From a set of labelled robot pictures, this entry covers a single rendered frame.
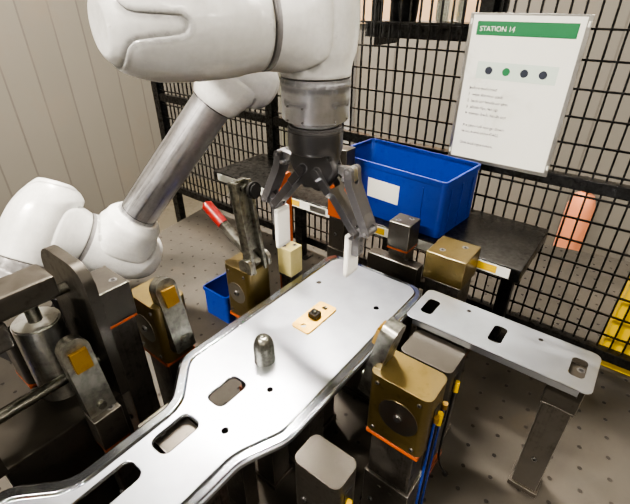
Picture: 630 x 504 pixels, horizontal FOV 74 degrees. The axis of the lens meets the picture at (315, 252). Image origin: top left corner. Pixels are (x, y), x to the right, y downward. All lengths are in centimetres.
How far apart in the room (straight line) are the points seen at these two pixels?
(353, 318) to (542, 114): 59
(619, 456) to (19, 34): 336
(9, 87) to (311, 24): 287
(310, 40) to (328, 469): 49
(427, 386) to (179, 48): 48
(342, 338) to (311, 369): 8
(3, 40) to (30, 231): 217
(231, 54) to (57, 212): 84
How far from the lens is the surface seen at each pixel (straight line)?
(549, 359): 76
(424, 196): 93
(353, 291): 81
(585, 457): 107
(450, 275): 84
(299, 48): 51
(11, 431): 76
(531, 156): 105
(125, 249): 124
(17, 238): 122
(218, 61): 47
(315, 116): 54
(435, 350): 74
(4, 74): 327
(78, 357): 63
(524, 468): 93
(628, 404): 122
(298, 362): 67
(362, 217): 57
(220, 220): 80
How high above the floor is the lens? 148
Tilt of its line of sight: 31 degrees down
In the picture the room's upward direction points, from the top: straight up
